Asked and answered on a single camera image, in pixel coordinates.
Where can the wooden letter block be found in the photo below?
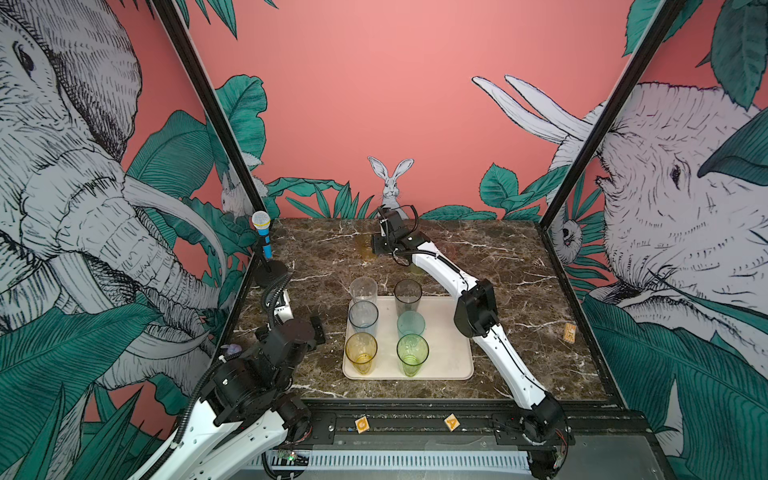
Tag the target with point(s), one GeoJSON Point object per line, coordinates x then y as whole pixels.
{"type": "Point", "coordinates": [451, 422]}
{"type": "Point", "coordinates": [362, 425]}

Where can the right black frame post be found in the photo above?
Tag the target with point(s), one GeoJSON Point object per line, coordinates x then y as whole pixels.
{"type": "Point", "coordinates": [651, 39]}

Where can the blue grey plastic glass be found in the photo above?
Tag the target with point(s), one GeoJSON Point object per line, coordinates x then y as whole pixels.
{"type": "Point", "coordinates": [363, 317]}

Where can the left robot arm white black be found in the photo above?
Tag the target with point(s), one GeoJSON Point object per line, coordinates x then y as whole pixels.
{"type": "Point", "coordinates": [241, 408]}

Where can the wooden letter block right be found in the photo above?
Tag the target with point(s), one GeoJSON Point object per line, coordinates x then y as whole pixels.
{"type": "Point", "coordinates": [451, 422]}

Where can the beige square tray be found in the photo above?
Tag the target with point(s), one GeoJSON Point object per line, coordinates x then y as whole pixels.
{"type": "Point", "coordinates": [450, 356]}

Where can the clear plastic glass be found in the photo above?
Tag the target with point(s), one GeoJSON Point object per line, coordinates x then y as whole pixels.
{"type": "Point", "coordinates": [364, 289]}

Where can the white ribbed vent strip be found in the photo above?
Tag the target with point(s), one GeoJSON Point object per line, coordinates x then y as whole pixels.
{"type": "Point", "coordinates": [514, 462]}

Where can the tall light green glass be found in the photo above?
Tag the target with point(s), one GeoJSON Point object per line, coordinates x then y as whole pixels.
{"type": "Point", "coordinates": [413, 351]}

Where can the yellow plastic glass front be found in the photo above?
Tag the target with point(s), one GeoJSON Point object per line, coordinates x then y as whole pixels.
{"type": "Point", "coordinates": [364, 248]}

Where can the wooden letter block left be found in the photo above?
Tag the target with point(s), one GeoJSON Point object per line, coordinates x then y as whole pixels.
{"type": "Point", "coordinates": [362, 425]}

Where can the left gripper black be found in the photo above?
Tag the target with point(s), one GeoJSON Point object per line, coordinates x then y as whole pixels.
{"type": "Point", "coordinates": [319, 331]}

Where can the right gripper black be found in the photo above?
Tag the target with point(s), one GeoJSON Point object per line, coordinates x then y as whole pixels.
{"type": "Point", "coordinates": [378, 242]}

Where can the toy microphone on stand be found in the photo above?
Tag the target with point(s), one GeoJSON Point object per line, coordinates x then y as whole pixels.
{"type": "Point", "coordinates": [269, 269]}

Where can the teal frosted glass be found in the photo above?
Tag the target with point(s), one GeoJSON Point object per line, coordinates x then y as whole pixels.
{"type": "Point", "coordinates": [411, 323]}

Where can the amber plastic glass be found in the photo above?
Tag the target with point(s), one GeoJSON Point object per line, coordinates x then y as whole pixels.
{"type": "Point", "coordinates": [361, 349]}

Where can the black frame post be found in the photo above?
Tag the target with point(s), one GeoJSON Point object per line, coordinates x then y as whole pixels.
{"type": "Point", "coordinates": [651, 39]}
{"type": "Point", "coordinates": [170, 17]}

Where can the left black frame post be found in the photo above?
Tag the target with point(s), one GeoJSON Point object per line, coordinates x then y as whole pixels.
{"type": "Point", "coordinates": [170, 17]}

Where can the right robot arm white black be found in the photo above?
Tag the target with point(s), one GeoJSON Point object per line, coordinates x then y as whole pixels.
{"type": "Point", "coordinates": [542, 418]}

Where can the black front rail base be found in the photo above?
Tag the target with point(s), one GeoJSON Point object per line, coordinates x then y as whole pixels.
{"type": "Point", "coordinates": [499, 419]}

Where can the dark brown plastic glass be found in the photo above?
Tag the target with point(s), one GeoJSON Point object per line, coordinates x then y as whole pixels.
{"type": "Point", "coordinates": [408, 294]}

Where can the small wooden block right edge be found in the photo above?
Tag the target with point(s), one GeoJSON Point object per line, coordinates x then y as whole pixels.
{"type": "Point", "coordinates": [570, 331]}

